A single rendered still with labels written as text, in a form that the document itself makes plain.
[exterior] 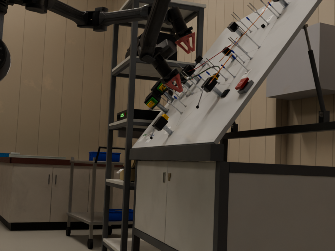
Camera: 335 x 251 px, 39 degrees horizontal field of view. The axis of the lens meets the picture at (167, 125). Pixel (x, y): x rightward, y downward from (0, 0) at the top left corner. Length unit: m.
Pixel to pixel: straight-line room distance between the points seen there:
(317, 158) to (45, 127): 6.09
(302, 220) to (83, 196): 3.88
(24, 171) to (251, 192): 3.84
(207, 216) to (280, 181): 0.32
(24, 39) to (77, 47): 1.02
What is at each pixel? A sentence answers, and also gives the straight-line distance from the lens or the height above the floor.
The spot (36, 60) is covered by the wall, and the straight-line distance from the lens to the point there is 9.51.
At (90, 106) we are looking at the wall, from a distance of 9.64.
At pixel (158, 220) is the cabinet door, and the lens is 2.43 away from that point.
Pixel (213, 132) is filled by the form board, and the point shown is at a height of 0.91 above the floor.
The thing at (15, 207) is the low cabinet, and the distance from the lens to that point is 5.40.
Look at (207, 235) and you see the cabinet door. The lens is 1.87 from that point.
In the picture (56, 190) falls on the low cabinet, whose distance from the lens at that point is 5.47.
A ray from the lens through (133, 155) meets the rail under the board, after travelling 2.76.
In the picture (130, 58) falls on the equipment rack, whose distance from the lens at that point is 2.99.
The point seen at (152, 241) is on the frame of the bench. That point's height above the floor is 0.38.
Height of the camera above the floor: 0.78
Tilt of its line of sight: 5 degrees up
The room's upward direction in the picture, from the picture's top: 2 degrees clockwise
